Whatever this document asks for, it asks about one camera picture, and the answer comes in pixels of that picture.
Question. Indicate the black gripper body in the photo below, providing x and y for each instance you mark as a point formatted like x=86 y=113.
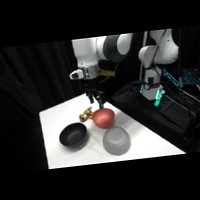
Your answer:
x=93 y=93

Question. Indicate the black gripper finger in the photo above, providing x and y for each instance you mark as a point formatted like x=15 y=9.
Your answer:
x=101 y=104
x=91 y=100

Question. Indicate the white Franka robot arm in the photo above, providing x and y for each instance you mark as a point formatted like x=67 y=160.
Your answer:
x=89 y=52

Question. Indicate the red bowl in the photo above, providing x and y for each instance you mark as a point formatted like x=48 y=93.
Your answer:
x=103 y=118

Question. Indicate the grey bowl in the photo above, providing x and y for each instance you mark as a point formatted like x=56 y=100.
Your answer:
x=116 y=140

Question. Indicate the black bowl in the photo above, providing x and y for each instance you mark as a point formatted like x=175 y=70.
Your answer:
x=73 y=135

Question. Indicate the small golden brown toy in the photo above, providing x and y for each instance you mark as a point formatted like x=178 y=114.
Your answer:
x=85 y=115

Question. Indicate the black robot stand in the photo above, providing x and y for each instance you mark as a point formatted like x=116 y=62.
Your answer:
x=157 y=118

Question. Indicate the black curtain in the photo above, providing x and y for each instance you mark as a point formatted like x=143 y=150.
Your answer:
x=29 y=86

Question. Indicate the blue lit electronics box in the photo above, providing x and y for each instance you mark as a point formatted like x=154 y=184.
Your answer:
x=192 y=76

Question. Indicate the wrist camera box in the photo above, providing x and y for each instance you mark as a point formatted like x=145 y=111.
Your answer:
x=76 y=74

